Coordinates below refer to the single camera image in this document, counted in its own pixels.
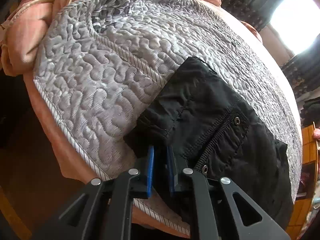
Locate black pants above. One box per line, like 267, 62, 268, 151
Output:
124, 57, 293, 228

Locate orange wooden shelf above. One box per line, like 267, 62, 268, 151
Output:
286, 124, 319, 239

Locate black bag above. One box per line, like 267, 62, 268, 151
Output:
300, 97, 320, 127

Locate grey quilted bed cover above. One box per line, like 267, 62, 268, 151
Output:
33, 0, 302, 239

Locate pink blanket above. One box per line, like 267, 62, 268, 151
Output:
1, 0, 221, 76

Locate dark window curtain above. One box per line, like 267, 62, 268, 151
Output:
221, 0, 319, 96

